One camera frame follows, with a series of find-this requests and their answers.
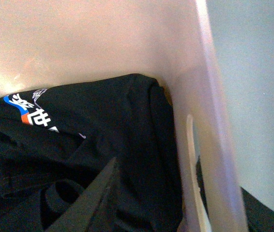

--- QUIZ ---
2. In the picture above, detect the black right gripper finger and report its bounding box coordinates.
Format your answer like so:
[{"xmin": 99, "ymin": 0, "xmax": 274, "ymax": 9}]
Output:
[{"xmin": 47, "ymin": 157, "xmax": 120, "ymax": 232}]

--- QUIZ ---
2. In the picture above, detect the beige plastic laundry hamper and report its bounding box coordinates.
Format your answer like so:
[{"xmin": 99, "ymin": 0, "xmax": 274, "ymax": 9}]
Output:
[{"xmin": 0, "ymin": 0, "xmax": 248, "ymax": 232}]

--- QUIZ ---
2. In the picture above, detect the black printed t-shirt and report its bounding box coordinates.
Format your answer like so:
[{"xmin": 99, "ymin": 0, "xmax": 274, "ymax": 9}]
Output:
[{"xmin": 0, "ymin": 74, "xmax": 183, "ymax": 232}]

